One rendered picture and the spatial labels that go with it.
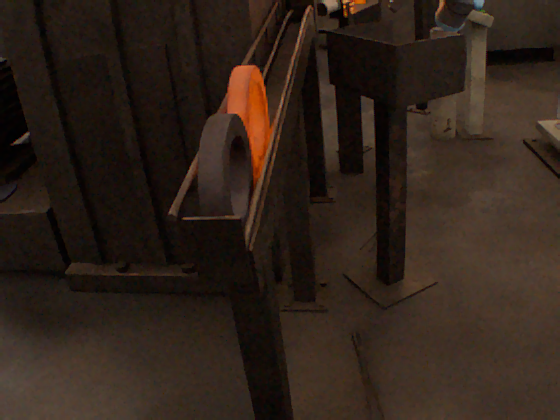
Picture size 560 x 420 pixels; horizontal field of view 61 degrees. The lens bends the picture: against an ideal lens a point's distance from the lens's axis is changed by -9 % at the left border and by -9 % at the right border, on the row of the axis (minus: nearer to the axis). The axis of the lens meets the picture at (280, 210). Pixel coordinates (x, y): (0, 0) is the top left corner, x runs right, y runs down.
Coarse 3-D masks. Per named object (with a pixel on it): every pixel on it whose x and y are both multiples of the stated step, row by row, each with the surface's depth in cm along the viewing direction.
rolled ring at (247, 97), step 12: (240, 72) 80; (252, 72) 80; (240, 84) 78; (252, 84) 80; (228, 96) 77; (240, 96) 77; (252, 96) 89; (264, 96) 90; (228, 108) 77; (240, 108) 77; (252, 108) 91; (264, 108) 91; (252, 120) 92; (264, 120) 91; (252, 132) 79; (264, 132) 91; (252, 144) 79; (264, 144) 90; (252, 156) 79
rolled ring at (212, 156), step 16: (208, 128) 65; (224, 128) 64; (240, 128) 71; (208, 144) 63; (224, 144) 63; (240, 144) 74; (208, 160) 62; (224, 160) 63; (240, 160) 76; (208, 176) 62; (224, 176) 62; (240, 176) 77; (208, 192) 62; (224, 192) 62; (240, 192) 77; (208, 208) 63; (224, 208) 63; (240, 208) 75
